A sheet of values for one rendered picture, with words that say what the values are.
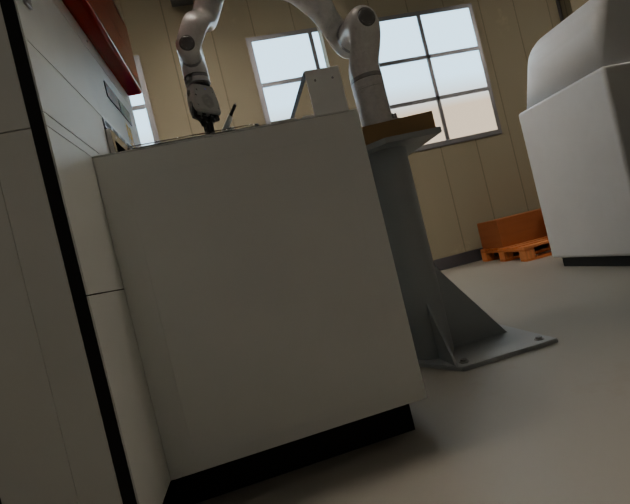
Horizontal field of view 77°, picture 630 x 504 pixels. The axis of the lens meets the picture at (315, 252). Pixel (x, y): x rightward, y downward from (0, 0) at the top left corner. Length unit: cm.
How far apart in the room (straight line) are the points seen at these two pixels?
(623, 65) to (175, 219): 244
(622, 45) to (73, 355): 284
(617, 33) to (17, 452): 299
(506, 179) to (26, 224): 439
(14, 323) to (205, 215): 41
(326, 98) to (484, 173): 361
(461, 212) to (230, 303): 367
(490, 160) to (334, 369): 390
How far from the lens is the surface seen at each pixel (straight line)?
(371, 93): 158
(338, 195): 98
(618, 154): 268
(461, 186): 445
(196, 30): 148
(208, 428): 101
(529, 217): 419
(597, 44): 285
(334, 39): 172
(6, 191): 85
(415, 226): 150
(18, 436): 87
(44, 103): 88
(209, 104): 147
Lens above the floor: 50
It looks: level
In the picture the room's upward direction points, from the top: 14 degrees counter-clockwise
